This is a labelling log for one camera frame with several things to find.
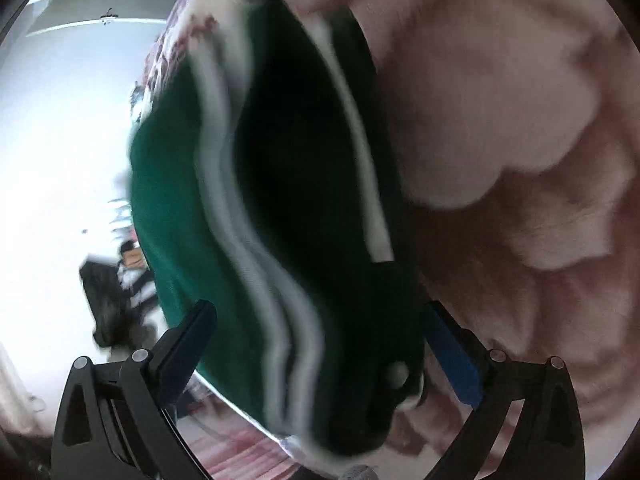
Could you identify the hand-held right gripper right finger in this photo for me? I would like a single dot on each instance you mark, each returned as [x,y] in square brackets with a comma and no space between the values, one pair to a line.
[452,355]

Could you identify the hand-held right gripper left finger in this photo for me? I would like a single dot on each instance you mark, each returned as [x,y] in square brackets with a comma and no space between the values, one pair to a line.
[192,340]

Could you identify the green white varsity jacket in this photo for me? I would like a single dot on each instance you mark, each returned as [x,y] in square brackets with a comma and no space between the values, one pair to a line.
[280,185]

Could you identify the pink floor mat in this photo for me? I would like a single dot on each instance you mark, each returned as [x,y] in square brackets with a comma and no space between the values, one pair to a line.
[235,445]

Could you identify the floral purple bed blanket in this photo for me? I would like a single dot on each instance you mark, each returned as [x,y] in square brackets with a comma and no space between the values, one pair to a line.
[500,135]

